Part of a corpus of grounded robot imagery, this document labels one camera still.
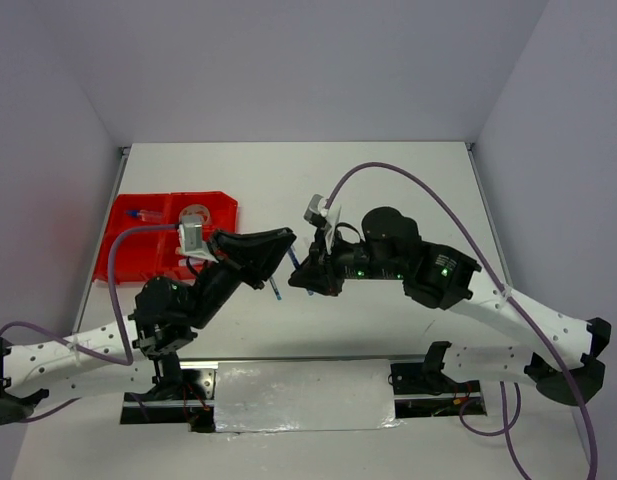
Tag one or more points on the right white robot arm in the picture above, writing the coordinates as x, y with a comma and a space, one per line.
557, 354

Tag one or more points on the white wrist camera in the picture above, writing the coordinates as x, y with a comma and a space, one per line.
323, 218
192, 244

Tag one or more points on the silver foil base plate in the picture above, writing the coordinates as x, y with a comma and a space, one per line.
273, 397

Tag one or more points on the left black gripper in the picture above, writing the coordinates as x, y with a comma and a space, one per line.
262, 255

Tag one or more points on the large clear tape roll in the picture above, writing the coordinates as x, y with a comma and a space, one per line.
198, 211

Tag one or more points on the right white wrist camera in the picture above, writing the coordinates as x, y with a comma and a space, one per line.
323, 218

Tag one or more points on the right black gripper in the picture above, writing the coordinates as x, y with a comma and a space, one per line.
321, 275

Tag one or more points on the red compartment storage bin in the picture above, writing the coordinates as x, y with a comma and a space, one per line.
145, 255

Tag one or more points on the blue cap glue bottle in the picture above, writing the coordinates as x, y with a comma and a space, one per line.
143, 215

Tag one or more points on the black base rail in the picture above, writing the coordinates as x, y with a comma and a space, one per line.
193, 402

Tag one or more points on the blue gel pen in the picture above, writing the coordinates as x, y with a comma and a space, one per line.
275, 289
293, 258

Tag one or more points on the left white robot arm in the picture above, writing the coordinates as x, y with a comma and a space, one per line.
168, 315

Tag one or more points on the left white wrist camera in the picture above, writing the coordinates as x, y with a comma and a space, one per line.
192, 244

